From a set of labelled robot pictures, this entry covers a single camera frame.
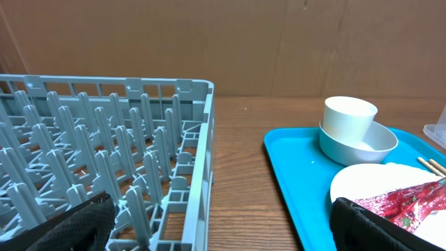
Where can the grey plastic dishwasher rack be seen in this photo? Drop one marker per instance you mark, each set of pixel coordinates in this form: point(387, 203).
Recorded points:
point(146, 142)

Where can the clear plastic waste bin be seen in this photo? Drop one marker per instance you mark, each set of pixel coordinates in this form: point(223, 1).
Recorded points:
point(437, 132)

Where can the white round plate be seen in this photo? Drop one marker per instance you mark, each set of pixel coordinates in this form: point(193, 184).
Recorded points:
point(358, 182)

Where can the white plastic cup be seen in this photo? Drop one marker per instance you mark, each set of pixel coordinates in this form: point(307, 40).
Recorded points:
point(347, 119)

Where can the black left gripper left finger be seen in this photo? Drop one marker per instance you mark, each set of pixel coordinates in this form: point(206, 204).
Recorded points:
point(85, 227)

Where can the teal plastic serving tray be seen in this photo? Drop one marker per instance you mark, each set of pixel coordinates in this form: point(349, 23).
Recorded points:
point(304, 175)

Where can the grey-white small bowl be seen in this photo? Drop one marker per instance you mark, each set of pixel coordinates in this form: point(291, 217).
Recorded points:
point(377, 143)

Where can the red snack wrapper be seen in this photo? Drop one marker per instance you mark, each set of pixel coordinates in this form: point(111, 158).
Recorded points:
point(408, 207)

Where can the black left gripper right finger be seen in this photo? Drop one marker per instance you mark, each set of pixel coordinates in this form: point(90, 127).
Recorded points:
point(355, 228)

